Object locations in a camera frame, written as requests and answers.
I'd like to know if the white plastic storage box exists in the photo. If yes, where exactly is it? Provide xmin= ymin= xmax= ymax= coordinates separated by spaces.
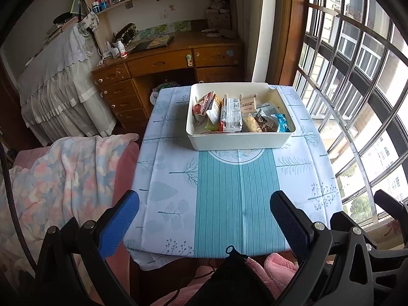
xmin=186 ymin=82 xmax=297 ymax=151

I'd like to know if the wooden desk with drawers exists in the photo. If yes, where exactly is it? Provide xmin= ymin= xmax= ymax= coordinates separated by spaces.
xmin=91 ymin=33 xmax=245 ymax=128

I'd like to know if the pastel floral blanket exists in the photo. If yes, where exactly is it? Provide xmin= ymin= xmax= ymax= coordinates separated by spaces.
xmin=0 ymin=133 xmax=140 ymax=283

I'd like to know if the green printed picture strip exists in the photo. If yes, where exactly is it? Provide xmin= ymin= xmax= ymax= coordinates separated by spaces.
xmin=138 ymin=21 xmax=192 ymax=37

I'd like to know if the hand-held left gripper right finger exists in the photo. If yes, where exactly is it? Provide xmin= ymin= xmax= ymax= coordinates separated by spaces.
xmin=270 ymin=190 xmax=381 ymax=306

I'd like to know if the black patterned pouch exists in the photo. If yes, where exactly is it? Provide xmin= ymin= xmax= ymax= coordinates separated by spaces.
xmin=114 ymin=23 xmax=139 ymax=44

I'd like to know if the pink armchair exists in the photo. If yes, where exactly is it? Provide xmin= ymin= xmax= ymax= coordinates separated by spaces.
xmin=13 ymin=140 xmax=142 ymax=306

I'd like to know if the red and white snack packet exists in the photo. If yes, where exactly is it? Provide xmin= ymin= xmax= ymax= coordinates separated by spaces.
xmin=192 ymin=91 xmax=217 ymax=116

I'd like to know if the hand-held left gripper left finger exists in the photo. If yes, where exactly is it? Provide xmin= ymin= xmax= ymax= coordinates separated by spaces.
xmin=33 ymin=189 xmax=141 ymax=306

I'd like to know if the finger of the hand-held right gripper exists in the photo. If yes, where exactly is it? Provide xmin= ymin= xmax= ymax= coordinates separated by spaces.
xmin=373 ymin=189 xmax=408 ymax=227
xmin=366 ymin=242 xmax=408 ymax=263

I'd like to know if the black hat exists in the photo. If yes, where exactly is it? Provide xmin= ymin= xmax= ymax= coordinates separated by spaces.
xmin=52 ymin=12 xmax=79 ymax=25

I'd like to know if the barred window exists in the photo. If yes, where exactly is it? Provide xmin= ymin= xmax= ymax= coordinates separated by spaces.
xmin=291 ymin=0 xmax=408 ymax=233

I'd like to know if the clear puffed rice packet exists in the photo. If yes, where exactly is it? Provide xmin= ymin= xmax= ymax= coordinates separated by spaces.
xmin=242 ymin=115 xmax=262 ymax=133

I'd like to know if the patterned cloth bag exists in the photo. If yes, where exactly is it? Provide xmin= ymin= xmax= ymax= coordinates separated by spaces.
xmin=77 ymin=12 xmax=100 ymax=33

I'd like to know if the white lace covered furniture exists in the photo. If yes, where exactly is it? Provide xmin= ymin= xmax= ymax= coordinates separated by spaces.
xmin=17 ymin=22 xmax=118 ymax=147

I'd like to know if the clear orange snack packet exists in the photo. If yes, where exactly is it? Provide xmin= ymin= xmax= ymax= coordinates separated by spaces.
xmin=207 ymin=96 xmax=223 ymax=125

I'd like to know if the brown snack packet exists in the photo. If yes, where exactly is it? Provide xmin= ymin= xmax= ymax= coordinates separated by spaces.
xmin=254 ymin=109 xmax=280 ymax=133

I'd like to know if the pale blue tree-print tablecloth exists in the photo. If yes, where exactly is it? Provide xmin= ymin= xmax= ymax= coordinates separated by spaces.
xmin=123 ymin=84 xmax=344 ymax=272

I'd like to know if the black zip jacket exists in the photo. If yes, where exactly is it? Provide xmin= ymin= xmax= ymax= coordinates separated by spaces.
xmin=183 ymin=245 xmax=297 ymax=306

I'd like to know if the patterned storage box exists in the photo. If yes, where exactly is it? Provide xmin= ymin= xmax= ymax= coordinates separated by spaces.
xmin=207 ymin=12 xmax=232 ymax=32

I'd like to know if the beige leaf-print cover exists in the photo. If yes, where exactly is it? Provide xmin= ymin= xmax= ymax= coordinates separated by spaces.
xmin=374 ymin=218 xmax=404 ymax=246

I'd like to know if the beige bread packet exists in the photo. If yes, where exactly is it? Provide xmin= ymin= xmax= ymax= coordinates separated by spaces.
xmin=240 ymin=99 xmax=259 ymax=115

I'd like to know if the blue biscuit packet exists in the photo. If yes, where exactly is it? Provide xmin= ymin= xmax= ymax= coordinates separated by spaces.
xmin=275 ymin=113 xmax=292 ymax=133

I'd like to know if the green snack packet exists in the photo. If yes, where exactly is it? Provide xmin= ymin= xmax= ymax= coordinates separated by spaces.
xmin=204 ymin=117 xmax=221 ymax=132

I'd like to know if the pink fleece garment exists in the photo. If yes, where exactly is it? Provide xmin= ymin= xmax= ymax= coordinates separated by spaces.
xmin=150 ymin=252 xmax=299 ymax=306

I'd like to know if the white and grey snack packet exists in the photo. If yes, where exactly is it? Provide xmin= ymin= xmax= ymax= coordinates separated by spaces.
xmin=219 ymin=97 xmax=243 ymax=133

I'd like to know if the wooden window frame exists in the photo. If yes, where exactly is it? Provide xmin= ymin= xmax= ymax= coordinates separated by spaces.
xmin=274 ymin=0 xmax=310 ymax=85

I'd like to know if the dark flat book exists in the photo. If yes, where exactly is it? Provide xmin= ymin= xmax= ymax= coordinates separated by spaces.
xmin=129 ymin=36 xmax=175 ymax=54

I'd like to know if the dark-haired doll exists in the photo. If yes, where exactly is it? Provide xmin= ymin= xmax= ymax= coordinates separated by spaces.
xmin=207 ymin=0 xmax=232 ymax=15

